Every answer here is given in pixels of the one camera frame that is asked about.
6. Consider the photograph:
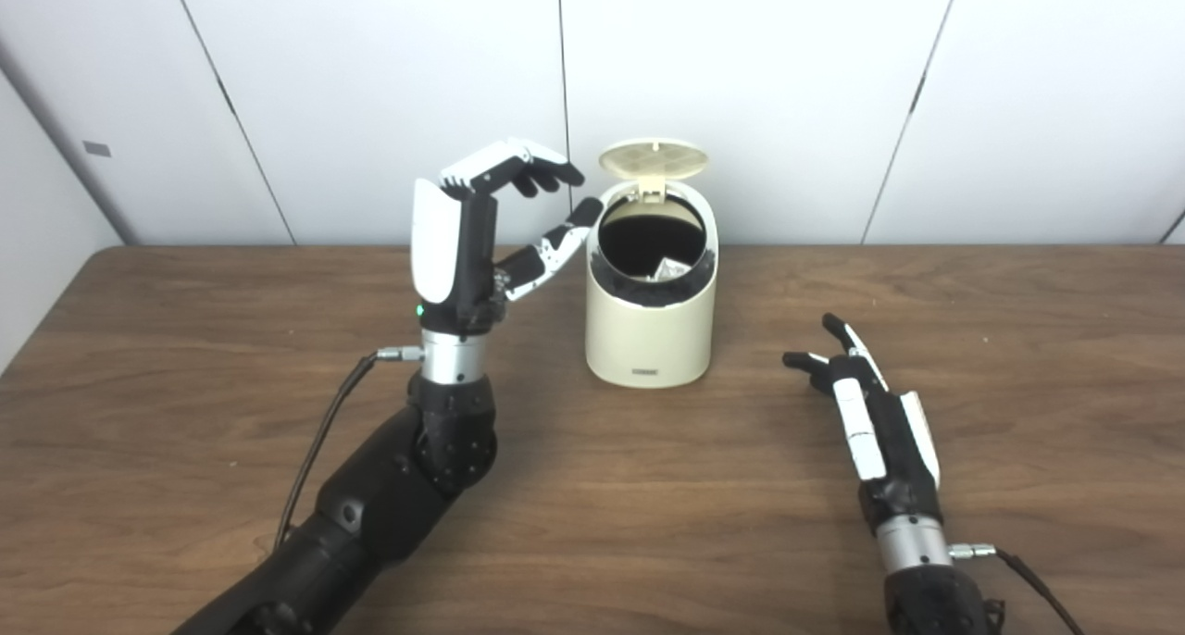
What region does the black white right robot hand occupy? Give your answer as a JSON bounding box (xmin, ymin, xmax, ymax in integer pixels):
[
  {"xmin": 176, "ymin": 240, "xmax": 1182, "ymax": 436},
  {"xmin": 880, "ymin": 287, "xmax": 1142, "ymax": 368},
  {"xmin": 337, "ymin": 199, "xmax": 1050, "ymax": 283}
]
[{"xmin": 782, "ymin": 313, "xmax": 942, "ymax": 529}]

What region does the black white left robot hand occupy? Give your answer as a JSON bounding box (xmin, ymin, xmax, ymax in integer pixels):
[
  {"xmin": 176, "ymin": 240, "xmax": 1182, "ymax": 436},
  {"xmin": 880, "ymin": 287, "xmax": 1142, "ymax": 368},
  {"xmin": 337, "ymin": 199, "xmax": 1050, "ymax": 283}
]
[{"xmin": 411, "ymin": 137, "xmax": 605, "ymax": 332}]

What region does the cream-colored lidded bin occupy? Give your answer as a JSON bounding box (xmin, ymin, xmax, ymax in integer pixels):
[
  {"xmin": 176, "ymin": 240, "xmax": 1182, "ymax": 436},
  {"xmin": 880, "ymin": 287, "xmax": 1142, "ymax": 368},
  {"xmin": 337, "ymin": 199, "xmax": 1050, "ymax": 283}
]
[{"xmin": 584, "ymin": 137, "xmax": 719, "ymax": 390}]

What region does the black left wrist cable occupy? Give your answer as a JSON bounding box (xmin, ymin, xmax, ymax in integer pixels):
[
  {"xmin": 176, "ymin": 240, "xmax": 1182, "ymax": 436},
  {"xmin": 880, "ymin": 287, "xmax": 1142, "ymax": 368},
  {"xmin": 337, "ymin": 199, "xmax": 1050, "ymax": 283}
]
[{"xmin": 275, "ymin": 346, "xmax": 425, "ymax": 553}]

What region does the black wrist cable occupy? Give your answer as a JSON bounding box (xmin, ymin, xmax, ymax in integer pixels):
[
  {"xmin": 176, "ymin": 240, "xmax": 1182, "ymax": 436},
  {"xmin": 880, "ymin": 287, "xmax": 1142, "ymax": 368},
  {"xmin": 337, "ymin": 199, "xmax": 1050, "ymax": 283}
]
[
  {"xmin": 275, "ymin": 346, "xmax": 425, "ymax": 553},
  {"xmin": 949, "ymin": 543, "xmax": 1086, "ymax": 635}
]

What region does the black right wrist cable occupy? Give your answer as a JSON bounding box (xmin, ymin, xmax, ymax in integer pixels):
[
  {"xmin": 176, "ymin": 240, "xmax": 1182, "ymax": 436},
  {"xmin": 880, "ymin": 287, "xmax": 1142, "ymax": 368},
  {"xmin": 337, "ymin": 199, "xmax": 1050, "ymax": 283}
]
[{"xmin": 949, "ymin": 543, "xmax": 1086, "ymax": 635}]

